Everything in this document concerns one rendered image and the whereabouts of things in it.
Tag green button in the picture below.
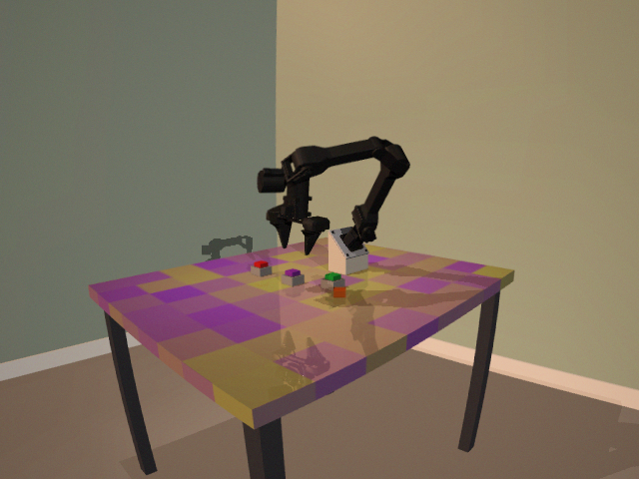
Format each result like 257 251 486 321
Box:
320 272 345 291

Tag red button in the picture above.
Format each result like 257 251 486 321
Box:
251 261 272 276

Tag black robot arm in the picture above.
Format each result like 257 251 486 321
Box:
257 136 410 252

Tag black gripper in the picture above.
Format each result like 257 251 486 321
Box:
270 192 329 255

